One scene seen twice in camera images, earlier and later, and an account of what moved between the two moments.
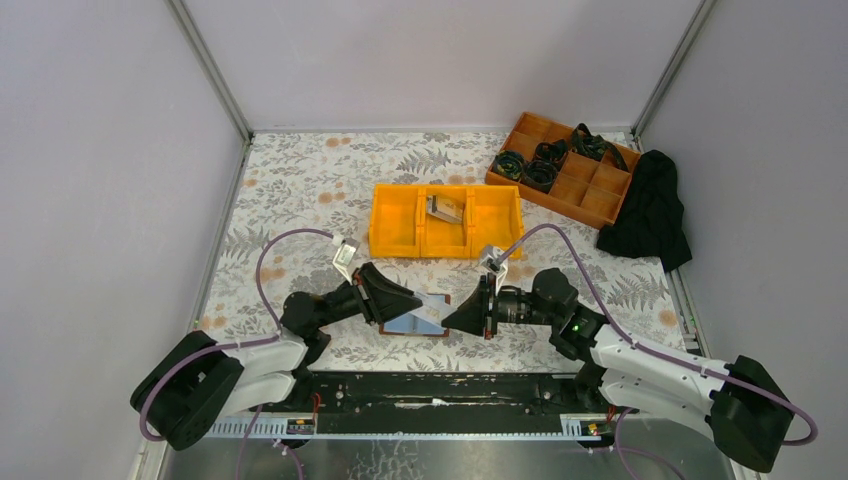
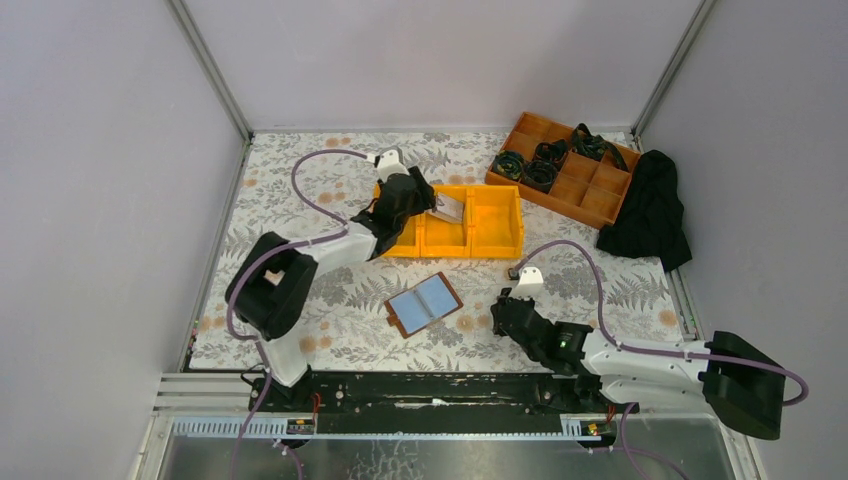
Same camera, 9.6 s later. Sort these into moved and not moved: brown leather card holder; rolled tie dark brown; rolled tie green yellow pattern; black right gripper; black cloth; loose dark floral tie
Moved: brown leather card holder; black right gripper
Not moved: rolled tie green yellow pattern; loose dark floral tie; rolled tie dark brown; black cloth
